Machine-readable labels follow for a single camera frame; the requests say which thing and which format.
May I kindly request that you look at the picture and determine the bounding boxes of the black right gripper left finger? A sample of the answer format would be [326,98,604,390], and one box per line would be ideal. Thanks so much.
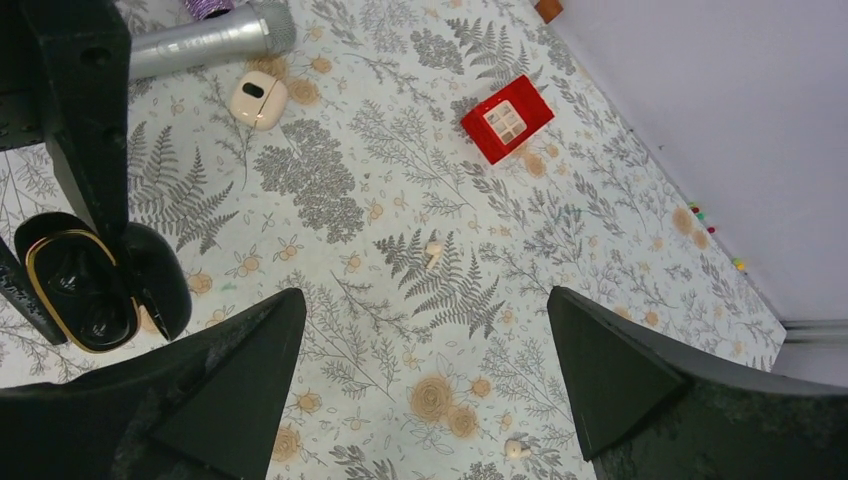
[1,288,306,479]

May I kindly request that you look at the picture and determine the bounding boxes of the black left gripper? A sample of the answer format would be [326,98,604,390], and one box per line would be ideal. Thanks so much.
[1,1,131,249]

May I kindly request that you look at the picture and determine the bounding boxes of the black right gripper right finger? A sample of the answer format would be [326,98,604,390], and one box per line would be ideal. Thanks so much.
[547,287,847,479]

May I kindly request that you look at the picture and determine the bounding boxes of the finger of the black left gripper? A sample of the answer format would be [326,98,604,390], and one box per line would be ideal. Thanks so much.
[1,240,67,345]

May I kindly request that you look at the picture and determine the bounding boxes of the black earbud charging case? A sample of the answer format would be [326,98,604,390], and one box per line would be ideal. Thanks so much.
[14,212,192,353]

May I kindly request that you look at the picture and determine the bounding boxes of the beige earbud charging case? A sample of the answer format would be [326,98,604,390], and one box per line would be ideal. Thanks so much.
[229,71,289,131]

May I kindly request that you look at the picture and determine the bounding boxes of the purple glitter microphone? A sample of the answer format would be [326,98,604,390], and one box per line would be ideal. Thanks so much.
[183,0,244,21]

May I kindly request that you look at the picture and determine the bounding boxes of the beige earbud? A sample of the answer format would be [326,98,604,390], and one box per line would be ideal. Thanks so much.
[504,439,532,460]
[425,242,443,270]

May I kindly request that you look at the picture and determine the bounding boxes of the silver microphone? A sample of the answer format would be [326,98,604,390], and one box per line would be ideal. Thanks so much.
[129,1,297,80]

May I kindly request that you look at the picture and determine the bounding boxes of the small coloured beads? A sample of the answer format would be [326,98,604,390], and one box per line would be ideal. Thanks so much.
[687,202,748,275]

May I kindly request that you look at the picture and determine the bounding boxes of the floral table mat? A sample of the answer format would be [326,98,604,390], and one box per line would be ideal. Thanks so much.
[0,0,788,480]

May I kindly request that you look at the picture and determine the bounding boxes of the red box with label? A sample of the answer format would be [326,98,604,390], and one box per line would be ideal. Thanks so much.
[460,75,554,165]

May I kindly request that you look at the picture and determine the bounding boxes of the aluminium corner rail right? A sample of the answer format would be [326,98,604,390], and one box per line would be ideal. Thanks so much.
[782,320,847,345]

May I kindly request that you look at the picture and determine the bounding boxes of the brown cube at wall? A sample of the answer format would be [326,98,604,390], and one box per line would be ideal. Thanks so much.
[534,0,564,24]

